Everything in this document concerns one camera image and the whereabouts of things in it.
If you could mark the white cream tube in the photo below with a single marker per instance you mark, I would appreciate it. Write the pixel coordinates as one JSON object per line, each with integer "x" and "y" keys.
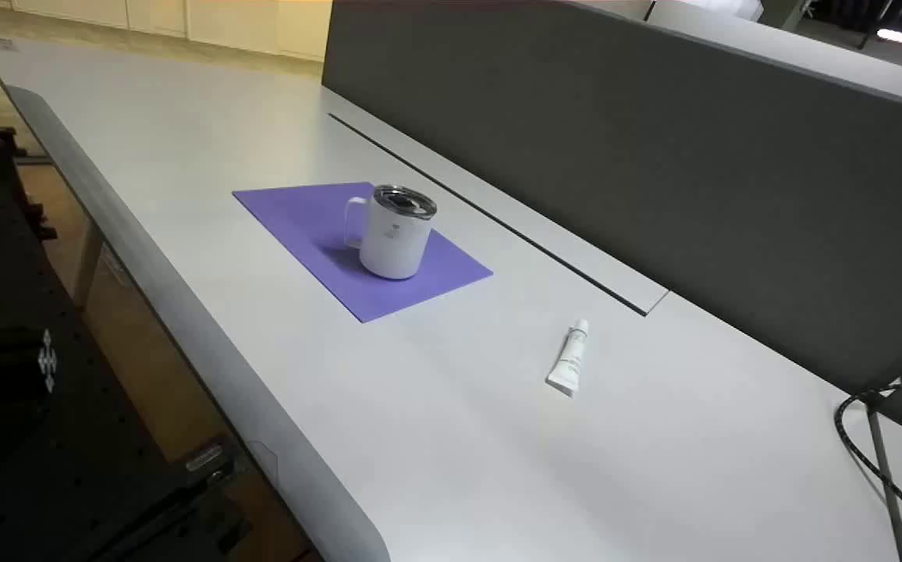
{"x": 570, "y": 359}

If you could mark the purple rectangular mat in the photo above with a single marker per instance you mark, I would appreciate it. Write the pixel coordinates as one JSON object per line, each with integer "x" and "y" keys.
{"x": 304, "y": 224}

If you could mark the dark grey desk partition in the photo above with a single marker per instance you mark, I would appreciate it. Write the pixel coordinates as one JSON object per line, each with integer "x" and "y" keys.
{"x": 626, "y": 136}

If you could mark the beige cabinet fronts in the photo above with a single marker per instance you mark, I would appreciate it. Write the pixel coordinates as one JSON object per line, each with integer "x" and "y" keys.
{"x": 211, "y": 19}

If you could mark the grey metal table leg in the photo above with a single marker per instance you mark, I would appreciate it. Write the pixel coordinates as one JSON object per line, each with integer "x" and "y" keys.
{"x": 89, "y": 268}

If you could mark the black perforated equipment table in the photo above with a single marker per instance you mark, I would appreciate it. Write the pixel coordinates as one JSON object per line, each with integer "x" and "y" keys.
{"x": 15, "y": 417}

